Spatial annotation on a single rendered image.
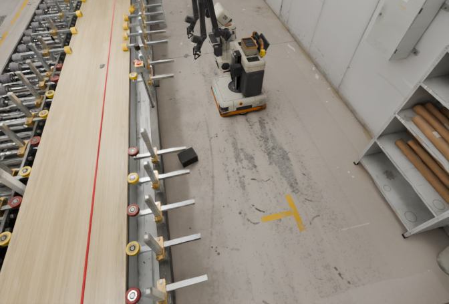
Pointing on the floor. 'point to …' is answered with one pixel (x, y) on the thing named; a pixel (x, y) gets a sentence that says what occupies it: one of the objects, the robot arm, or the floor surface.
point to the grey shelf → (407, 196)
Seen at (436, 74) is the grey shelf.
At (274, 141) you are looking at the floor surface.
